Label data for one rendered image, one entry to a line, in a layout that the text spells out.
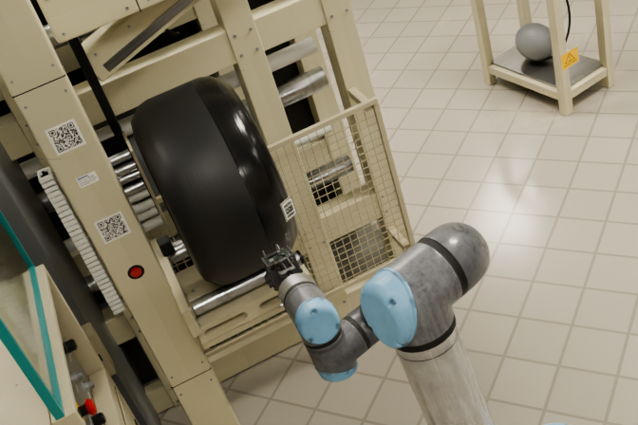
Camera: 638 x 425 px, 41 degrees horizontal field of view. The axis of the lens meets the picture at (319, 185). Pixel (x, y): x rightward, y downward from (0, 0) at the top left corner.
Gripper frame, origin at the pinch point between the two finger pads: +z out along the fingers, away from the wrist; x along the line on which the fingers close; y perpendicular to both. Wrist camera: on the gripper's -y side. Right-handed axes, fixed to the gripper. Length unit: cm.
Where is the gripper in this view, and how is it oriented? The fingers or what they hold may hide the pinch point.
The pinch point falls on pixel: (272, 259)
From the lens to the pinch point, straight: 214.3
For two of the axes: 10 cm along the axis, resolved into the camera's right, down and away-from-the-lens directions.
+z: -3.4, -3.5, 8.7
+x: -8.9, 4.2, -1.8
